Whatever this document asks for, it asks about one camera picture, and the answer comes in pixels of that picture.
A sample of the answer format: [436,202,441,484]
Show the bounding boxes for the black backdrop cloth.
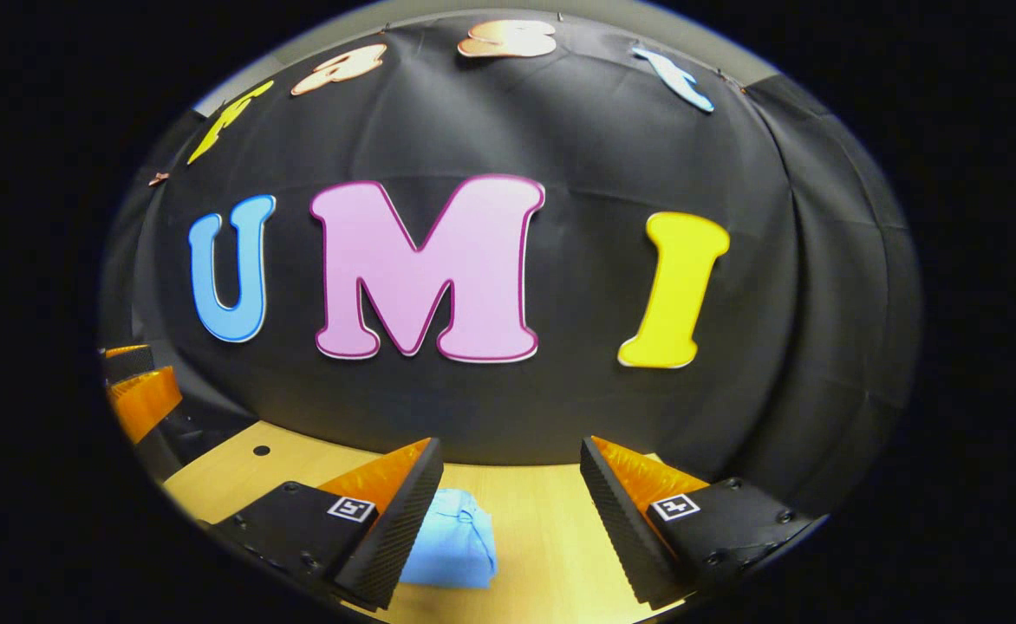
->
[99,9,923,521]

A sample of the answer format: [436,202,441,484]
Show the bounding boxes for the light blue T-shirt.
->
[398,487,499,591]

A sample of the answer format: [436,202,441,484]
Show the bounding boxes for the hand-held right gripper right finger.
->
[579,435,824,609]

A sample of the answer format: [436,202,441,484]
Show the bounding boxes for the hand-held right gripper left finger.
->
[211,436,445,612]

